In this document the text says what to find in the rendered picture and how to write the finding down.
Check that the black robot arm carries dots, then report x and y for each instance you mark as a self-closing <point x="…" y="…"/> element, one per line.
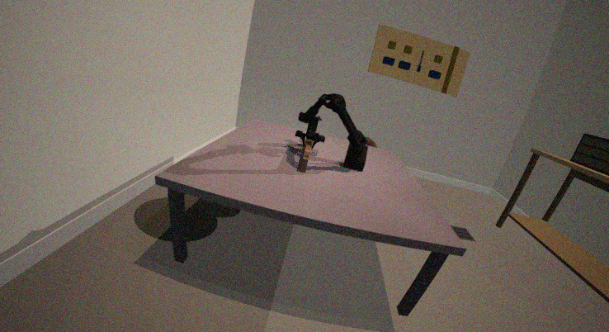
<point x="338" y="105"/>

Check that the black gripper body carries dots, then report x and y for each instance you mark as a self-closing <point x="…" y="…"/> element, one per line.
<point x="300" y="134"/>

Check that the wooden plank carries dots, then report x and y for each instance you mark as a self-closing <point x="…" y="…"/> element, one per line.
<point x="306" y="156"/>

